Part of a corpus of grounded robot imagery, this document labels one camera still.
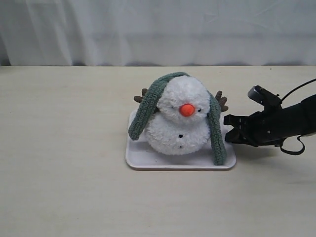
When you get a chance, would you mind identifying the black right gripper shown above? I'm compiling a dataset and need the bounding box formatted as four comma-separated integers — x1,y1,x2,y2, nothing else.
223,108,306,145

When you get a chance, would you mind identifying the white plush snowman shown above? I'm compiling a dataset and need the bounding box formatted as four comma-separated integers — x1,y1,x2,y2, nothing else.
133,75,229,156

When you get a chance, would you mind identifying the white rectangular tray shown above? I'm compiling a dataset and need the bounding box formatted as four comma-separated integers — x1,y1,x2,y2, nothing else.
125,113,237,171

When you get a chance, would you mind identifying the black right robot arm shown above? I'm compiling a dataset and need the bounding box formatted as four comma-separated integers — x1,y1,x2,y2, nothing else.
224,95,316,147

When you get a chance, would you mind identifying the white curtain backdrop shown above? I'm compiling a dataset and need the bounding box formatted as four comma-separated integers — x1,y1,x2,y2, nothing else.
0,0,316,66

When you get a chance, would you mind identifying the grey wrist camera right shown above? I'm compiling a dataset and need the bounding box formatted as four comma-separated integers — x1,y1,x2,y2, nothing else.
247,85,282,108

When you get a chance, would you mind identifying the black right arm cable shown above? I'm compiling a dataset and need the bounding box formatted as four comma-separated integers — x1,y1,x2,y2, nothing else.
280,78,316,156

